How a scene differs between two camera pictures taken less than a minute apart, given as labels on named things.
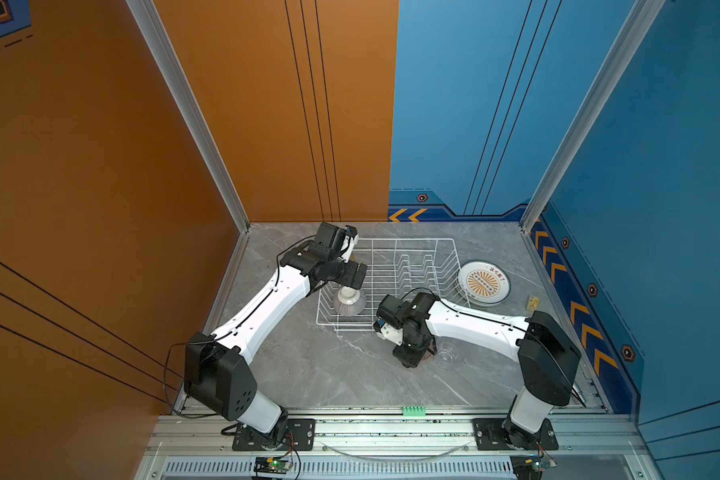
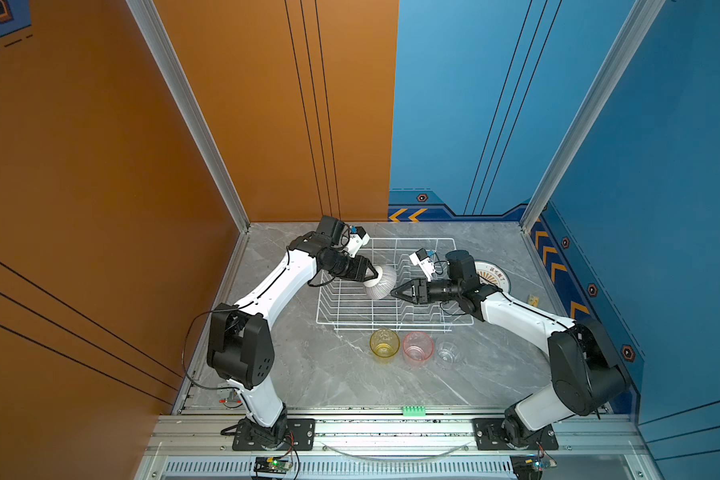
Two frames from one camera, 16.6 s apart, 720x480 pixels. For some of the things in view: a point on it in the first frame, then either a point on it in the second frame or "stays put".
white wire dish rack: (396, 266) stays put
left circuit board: (271, 465) stays put
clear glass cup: (446, 353) stays put
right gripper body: (409, 351) → (423, 284)
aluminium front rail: (395, 434) stays put
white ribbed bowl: (349, 301) → (382, 285)
